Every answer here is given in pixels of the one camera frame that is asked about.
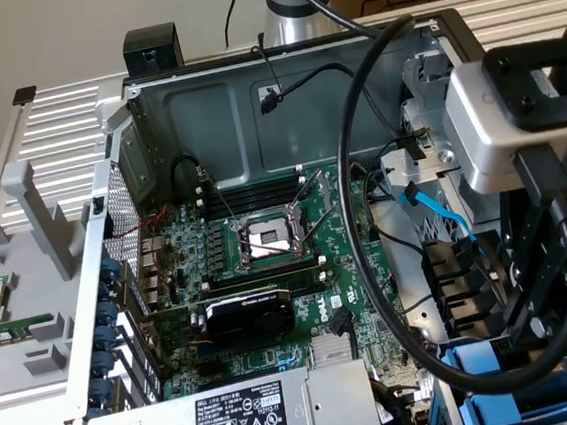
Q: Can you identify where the hard disk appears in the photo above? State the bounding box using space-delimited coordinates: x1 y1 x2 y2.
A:
436 328 567 402

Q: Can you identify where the blue disk carrier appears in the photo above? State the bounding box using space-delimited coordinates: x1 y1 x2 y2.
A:
453 378 567 425

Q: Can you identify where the white barcode tag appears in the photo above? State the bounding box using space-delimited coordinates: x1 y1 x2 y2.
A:
412 362 437 403

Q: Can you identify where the metal drive cage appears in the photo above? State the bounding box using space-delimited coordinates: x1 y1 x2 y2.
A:
367 31 505 244

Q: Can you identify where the metal socket cover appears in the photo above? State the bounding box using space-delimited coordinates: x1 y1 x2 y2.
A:
282 167 336 223

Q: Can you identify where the silver chipset heatsink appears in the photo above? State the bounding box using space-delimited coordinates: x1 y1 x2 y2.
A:
309 334 356 370

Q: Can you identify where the black RAM slot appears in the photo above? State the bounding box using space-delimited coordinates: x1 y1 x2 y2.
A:
204 268 330 305
192 164 308 207
201 254 329 294
193 177 310 221

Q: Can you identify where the grey power supply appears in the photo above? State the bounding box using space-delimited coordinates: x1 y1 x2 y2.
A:
76 356 385 425

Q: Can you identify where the metal locking lever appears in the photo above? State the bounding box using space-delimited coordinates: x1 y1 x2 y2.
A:
238 233 299 259
196 162 241 230

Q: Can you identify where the CPU socket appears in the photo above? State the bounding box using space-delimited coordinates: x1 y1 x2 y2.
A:
226 203 321 280

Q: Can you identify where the black graphics card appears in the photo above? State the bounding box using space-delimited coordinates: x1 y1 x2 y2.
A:
138 281 300 361

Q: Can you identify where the black expansion slot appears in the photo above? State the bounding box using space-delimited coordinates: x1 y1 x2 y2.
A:
195 356 243 380

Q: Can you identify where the open PC case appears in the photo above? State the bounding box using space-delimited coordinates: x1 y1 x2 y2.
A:
29 0 567 425

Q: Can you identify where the green motherboard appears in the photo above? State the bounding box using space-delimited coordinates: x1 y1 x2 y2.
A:
129 151 452 425

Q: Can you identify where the black CPU cooler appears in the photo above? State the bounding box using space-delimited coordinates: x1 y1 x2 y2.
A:
119 23 187 81

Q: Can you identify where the dark blue slot latch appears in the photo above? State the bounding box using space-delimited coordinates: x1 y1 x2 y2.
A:
90 376 114 407
95 279 116 304
92 324 120 353
93 300 120 328
98 254 120 280
90 349 117 378

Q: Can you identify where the grey parts rack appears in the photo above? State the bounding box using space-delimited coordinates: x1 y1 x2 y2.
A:
0 154 114 402

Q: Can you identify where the green RAM stick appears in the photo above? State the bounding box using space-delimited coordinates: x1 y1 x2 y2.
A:
0 312 57 347

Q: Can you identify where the small black table clip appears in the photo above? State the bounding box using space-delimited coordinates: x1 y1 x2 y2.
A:
9 85 39 107

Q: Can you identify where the blue SATA wire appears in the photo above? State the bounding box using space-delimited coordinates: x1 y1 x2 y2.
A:
396 176 490 268

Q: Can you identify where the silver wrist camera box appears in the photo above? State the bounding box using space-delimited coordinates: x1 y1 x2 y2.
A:
437 52 567 200

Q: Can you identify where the black camera bracket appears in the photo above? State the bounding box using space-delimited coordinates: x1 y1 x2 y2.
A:
477 37 567 137

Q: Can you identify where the thin black red wire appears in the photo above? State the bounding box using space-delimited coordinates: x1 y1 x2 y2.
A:
249 41 288 105
372 267 438 318

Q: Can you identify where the black board wire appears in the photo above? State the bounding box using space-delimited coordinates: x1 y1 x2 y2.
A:
356 137 427 262

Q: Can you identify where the yellow black wire bundle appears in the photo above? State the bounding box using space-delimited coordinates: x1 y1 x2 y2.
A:
370 373 425 425

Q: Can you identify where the thick black camera cable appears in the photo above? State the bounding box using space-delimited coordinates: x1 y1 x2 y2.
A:
282 0 567 414

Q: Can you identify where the black wire with plug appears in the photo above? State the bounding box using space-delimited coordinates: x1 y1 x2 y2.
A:
255 53 433 176
327 305 360 369

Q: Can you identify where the short black wire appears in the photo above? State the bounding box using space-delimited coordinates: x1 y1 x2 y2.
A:
170 151 213 190

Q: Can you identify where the thin black hanging cable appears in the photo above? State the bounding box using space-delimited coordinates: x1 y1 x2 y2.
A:
220 0 251 49

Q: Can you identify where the red black twisted wire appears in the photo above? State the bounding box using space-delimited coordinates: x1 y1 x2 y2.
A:
111 205 177 293

